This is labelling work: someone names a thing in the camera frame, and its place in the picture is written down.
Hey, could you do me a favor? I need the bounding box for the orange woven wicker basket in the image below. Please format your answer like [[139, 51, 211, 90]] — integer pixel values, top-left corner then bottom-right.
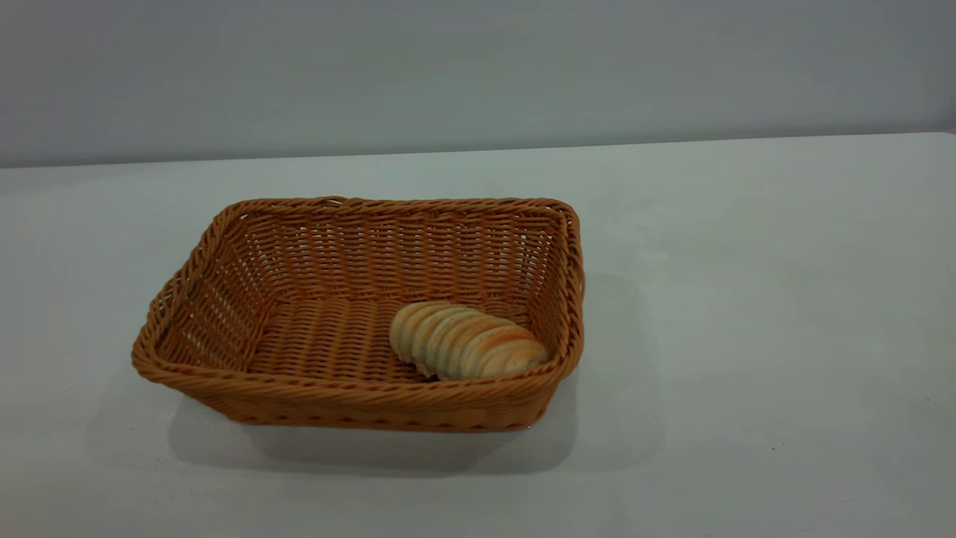
[[131, 196, 585, 433]]

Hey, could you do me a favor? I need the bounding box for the ridged long bread roll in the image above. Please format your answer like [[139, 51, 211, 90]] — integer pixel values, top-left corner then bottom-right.
[[388, 300, 551, 382]]

